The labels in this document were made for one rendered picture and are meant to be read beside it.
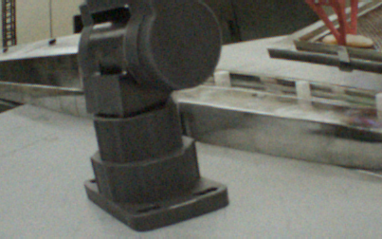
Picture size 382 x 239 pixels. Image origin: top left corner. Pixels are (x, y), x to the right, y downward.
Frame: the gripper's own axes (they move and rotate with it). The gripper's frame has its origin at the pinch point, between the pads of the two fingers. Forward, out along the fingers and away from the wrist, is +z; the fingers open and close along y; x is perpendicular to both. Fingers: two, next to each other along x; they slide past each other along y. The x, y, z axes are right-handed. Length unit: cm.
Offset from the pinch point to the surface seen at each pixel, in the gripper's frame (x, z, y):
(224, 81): 13.4, 2.5, -13.3
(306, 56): 6.4, 2.3, -4.0
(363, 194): -18.7, 4.6, -31.0
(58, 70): 43.3, -1.7, -17.6
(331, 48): 0.7, 0.7, -4.7
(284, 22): 178, 56, 206
